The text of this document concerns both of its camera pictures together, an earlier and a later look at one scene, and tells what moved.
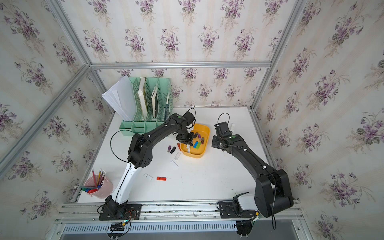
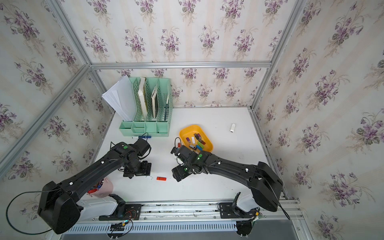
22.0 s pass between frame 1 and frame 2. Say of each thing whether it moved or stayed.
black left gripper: moved
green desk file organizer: stayed
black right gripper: moved
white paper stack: stayed
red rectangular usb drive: stayed
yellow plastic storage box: moved
